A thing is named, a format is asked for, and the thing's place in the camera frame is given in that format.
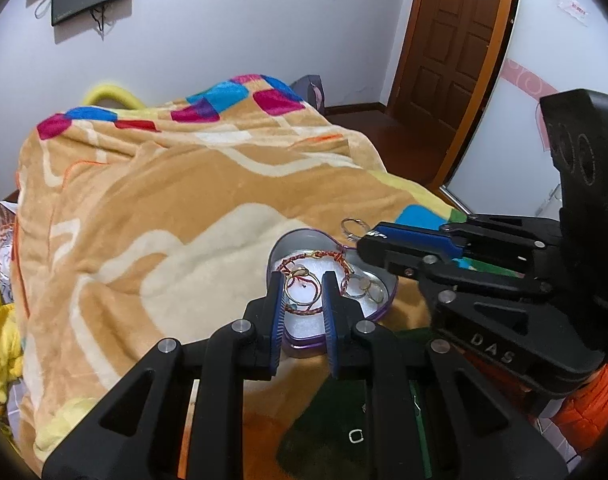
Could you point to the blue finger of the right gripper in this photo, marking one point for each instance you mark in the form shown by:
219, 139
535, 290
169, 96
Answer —
439, 241
398, 259

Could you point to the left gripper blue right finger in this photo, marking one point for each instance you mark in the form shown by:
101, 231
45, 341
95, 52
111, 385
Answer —
345, 358

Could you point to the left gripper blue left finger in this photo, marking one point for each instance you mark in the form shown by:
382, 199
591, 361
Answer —
261, 356

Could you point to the purple heart-shaped tin box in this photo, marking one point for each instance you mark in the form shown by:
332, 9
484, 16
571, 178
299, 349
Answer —
318, 273

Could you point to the colourful fleece blanket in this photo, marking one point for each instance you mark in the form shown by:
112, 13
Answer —
136, 225

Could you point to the purple bag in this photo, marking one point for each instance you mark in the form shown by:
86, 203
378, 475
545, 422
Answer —
311, 90

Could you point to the brown wooden door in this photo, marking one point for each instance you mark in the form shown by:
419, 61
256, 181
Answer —
449, 62

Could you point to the white wardrobe sliding door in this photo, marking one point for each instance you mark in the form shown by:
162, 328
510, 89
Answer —
555, 45

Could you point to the yellow curved bed rail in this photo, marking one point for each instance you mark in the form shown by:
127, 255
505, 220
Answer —
111, 92

